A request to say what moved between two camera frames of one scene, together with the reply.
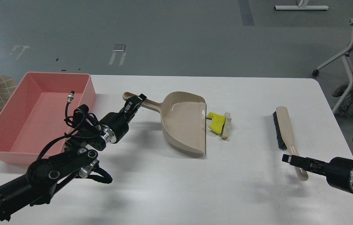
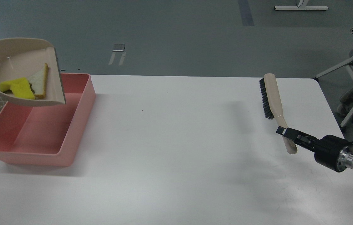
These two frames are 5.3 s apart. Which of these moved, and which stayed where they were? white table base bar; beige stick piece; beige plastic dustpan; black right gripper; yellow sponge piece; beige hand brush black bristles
Moved: black right gripper; beige hand brush black bristles; beige plastic dustpan; beige stick piece; yellow sponge piece
Stayed: white table base bar
